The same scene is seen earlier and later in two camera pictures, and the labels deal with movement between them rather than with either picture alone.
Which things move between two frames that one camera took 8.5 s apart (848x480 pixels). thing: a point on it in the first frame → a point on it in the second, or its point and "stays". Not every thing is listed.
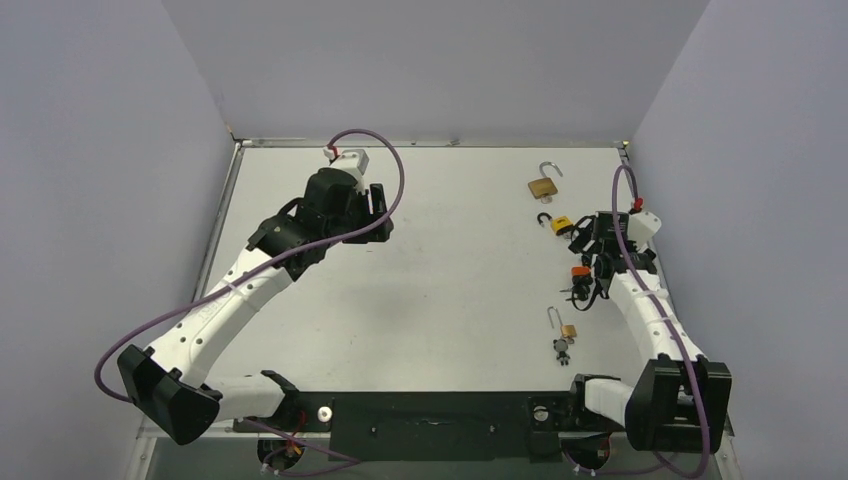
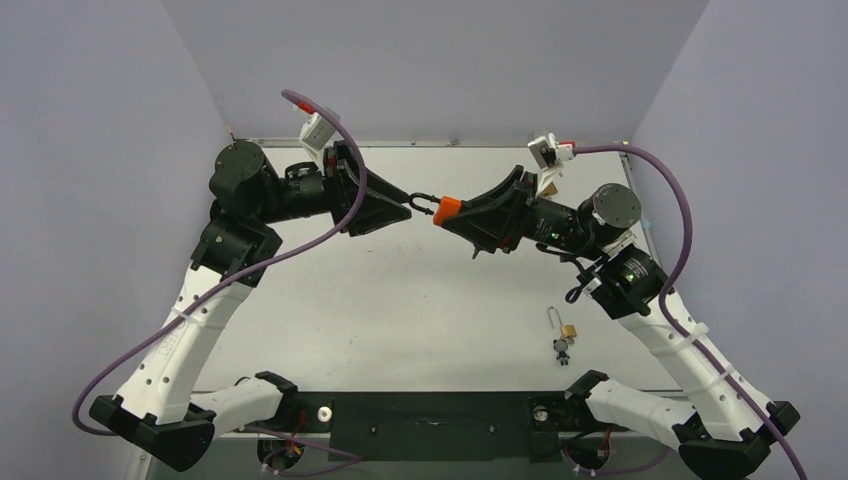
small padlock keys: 561,346 stays
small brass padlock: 567,331 stays
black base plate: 426,426 stays
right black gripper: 589,234 → 518,212
